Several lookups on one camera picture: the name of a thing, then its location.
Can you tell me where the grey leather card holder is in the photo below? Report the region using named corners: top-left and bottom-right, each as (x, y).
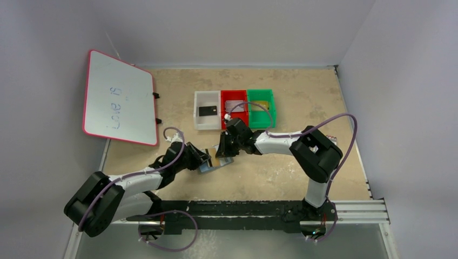
top-left (198, 145), bottom-right (233, 174)

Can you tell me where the gold card black stripe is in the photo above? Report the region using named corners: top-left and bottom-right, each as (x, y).
top-left (205, 147), bottom-right (221, 167)

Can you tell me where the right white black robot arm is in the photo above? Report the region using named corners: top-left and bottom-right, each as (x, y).
top-left (215, 118), bottom-right (343, 208)

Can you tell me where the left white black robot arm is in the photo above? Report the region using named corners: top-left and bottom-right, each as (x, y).
top-left (64, 141), bottom-right (211, 237)

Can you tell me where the silver pink credit card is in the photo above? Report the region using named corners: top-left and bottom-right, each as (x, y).
top-left (224, 100), bottom-right (245, 112)

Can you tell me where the gold credit card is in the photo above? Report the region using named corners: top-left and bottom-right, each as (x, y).
top-left (255, 100), bottom-right (269, 109)

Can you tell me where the black credit card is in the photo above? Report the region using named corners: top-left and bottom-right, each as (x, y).
top-left (198, 106), bottom-right (218, 117)

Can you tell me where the green plastic bin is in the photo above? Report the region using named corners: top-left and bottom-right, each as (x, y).
top-left (247, 89), bottom-right (277, 129)

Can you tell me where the red plastic bin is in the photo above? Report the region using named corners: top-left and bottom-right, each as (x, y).
top-left (220, 90), bottom-right (248, 130)

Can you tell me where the white plastic bin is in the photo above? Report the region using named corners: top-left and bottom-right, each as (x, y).
top-left (193, 91), bottom-right (221, 131)

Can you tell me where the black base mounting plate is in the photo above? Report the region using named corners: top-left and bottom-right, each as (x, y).
top-left (127, 200), bottom-right (337, 237)

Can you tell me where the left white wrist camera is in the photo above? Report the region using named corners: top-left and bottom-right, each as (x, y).
top-left (166, 132), bottom-right (184, 143)

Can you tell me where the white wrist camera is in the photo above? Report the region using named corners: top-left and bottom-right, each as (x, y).
top-left (166, 132), bottom-right (184, 143)
top-left (223, 113), bottom-right (232, 124)

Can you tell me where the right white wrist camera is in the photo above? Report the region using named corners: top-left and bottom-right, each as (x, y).
top-left (223, 113), bottom-right (232, 124)

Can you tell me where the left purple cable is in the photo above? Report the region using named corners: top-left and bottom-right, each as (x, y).
top-left (78, 127), bottom-right (186, 233)

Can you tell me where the purple cable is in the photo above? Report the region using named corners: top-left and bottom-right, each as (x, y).
top-left (224, 101), bottom-right (358, 199)
top-left (78, 127), bottom-right (186, 233)

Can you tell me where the white board with pink frame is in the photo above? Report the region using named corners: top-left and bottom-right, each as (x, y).
top-left (82, 50), bottom-right (158, 146)

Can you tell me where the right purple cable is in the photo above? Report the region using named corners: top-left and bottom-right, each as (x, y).
top-left (224, 101), bottom-right (358, 199)

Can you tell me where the aluminium frame rail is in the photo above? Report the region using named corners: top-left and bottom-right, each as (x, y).
top-left (116, 196), bottom-right (389, 224)

